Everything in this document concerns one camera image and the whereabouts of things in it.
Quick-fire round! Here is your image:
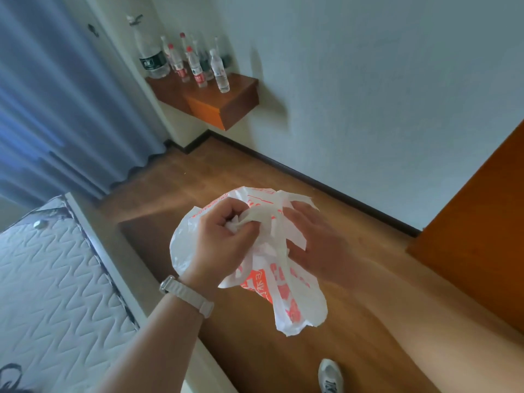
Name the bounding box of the person's left hand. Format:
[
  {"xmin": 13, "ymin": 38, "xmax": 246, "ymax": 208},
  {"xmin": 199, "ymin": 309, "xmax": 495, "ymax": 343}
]
[{"xmin": 180, "ymin": 197, "xmax": 263, "ymax": 299}]

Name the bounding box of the white quilted mattress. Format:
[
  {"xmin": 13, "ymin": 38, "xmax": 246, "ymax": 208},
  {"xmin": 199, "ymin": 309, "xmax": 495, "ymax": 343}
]
[{"xmin": 0, "ymin": 196, "xmax": 141, "ymax": 393}]

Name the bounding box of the person's right hand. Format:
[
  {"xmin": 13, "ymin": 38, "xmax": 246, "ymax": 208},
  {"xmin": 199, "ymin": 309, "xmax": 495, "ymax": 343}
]
[{"xmin": 282, "ymin": 201, "xmax": 358, "ymax": 289}]

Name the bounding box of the white wristwatch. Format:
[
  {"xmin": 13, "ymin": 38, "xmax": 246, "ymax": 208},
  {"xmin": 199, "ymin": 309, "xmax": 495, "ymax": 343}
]
[{"xmin": 159, "ymin": 275, "xmax": 215, "ymax": 320}]

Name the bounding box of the row of small water bottles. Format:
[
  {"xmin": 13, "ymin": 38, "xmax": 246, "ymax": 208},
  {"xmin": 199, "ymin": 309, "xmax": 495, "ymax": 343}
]
[{"xmin": 160, "ymin": 32, "xmax": 233, "ymax": 94}]

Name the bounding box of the blue curtain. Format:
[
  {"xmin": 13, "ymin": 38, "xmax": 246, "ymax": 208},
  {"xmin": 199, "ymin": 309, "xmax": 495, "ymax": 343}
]
[{"xmin": 0, "ymin": 0, "xmax": 169, "ymax": 209}]

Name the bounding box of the person's right forearm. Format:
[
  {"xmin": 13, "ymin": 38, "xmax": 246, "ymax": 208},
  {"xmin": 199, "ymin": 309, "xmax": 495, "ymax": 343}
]
[{"xmin": 348, "ymin": 258, "xmax": 524, "ymax": 393}]

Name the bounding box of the orange wooden door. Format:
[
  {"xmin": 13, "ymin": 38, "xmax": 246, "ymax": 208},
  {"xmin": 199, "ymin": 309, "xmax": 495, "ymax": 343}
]
[{"xmin": 406, "ymin": 120, "xmax": 524, "ymax": 337}]

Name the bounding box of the black cable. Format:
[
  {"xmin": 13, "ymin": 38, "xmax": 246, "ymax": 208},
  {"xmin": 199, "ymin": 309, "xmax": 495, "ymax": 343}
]
[{"xmin": 0, "ymin": 363, "xmax": 31, "ymax": 393}]

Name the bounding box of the person's left forearm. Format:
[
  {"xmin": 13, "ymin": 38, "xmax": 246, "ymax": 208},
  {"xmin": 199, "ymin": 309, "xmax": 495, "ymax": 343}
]
[{"xmin": 93, "ymin": 282, "xmax": 214, "ymax": 393}]

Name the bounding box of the white sneaker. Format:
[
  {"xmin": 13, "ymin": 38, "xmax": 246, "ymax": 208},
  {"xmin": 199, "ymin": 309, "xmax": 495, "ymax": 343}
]
[{"xmin": 318, "ymin": 359, "xmax": 345, "ymax": 393}]

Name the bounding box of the large clear water bottle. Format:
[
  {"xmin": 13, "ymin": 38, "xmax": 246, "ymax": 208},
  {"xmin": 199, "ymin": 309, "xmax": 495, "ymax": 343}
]
[{"xmin": 126, "ymin": 14, "xmax": 171, "ymax": 80}]

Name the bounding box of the white red-printed plastic bag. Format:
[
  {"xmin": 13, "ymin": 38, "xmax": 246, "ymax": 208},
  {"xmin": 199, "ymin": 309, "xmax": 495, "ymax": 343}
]
[{"xmin": 169, "ymin": 186, "xmax": 328, "ymax": 337}]

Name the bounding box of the dark baseboard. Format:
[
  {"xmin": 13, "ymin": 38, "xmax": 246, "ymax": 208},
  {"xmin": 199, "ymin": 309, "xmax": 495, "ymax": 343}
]
[{"xmin": 164, "ymin": 130, "xmax": 422, "ymax": 238}]

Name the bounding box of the brown wooden wall shelf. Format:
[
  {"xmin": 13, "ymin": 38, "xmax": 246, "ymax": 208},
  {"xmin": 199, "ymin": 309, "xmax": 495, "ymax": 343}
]
[{"xmin": 145, "ymin": 73, "xmax": 260, "ymax": 132}]

